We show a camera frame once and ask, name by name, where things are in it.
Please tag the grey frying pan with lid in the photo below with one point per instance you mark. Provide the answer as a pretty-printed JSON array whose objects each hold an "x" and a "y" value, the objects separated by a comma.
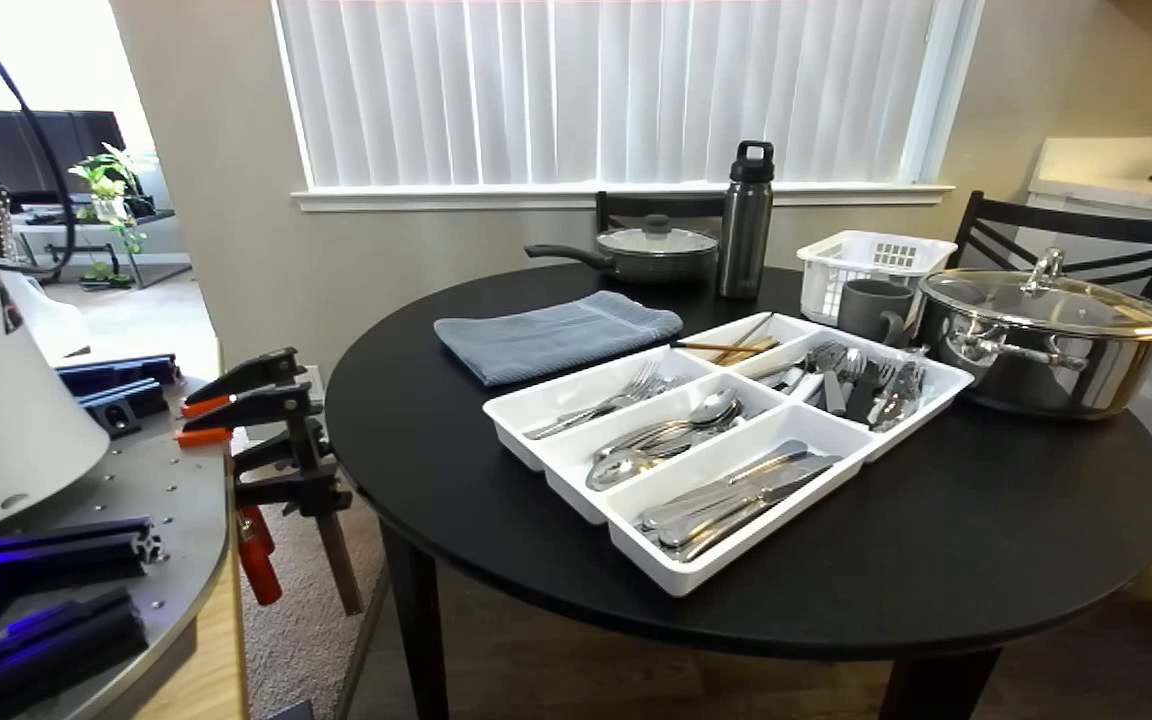
[{"x": 656, "y": 246}]

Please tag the steel fork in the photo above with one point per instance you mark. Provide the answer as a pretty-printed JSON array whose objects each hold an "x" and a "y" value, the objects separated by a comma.
[{"x": 602, "y": 407}]

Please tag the steel spoon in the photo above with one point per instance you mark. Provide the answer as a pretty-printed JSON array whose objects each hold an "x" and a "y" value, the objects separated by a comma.
[
  {"x": 717, "y": 415},
  {"x": 615, "y": 468}
]

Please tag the white kitchen counter cabinet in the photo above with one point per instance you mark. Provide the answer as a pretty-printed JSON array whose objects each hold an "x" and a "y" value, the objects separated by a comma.
[{"x": 1111, "y": 164}]

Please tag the steel table knife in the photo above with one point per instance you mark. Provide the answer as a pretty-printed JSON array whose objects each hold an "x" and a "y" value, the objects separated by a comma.
[
  {"x": 739, "y": 484},
  {"x": 723, "y": 521}
]

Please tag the black wooden dining chair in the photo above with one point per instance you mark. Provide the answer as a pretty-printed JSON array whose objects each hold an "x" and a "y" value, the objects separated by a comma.
[{"x": 1081, "y": 225}]

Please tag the wooden chopstick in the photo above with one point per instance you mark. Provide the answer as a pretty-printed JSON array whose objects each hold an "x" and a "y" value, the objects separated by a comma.
[
  {"x": 726, "y": 347},
  {"x": 745, "y": 341}
]

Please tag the dark grey mug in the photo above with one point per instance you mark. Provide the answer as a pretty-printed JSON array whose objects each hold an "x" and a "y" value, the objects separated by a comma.
[{"x": 872, "y": 311}]

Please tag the steel pot with glass lid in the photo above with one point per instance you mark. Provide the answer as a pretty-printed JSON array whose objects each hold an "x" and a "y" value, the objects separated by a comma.
[{"x": 1043, "y": 347}]

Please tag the blue black clamp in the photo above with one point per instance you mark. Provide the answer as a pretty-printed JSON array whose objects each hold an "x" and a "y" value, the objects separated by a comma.
[{"x": 122, "y": 395}]

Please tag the grey robot mounting table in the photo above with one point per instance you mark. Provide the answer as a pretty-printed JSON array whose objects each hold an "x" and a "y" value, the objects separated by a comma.
[{"x": 109, "y": 521}]

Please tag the black orange bar clamp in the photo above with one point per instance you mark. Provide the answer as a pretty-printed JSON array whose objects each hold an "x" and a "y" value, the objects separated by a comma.
[
  {"x": 250, "y": 385},
  {"x": 288, "y": 493}
]

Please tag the white plastic cutlery holder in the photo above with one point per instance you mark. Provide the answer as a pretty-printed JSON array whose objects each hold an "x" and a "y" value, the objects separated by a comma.
[{"x": 520, "y": 419}]

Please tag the green potted plant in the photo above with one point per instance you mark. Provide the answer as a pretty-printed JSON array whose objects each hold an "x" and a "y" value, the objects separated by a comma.
[{"x": 109, "y": 200}]

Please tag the white plastic basket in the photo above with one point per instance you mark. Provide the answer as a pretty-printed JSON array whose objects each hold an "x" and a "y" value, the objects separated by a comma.
[{"x": 869, "y": 252}]

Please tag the blue folded towel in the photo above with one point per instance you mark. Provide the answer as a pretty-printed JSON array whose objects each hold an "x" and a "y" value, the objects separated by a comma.
[{"x": 556, "y": 337}]

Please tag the white vertical window blinds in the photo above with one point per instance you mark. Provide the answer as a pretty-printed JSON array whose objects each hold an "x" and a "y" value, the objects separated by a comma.
[{"x": 602, "y": 87}]

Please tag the black water bottle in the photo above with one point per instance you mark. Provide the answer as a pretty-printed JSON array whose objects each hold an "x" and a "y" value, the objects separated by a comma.
[{"x": 745, "y": 223}]

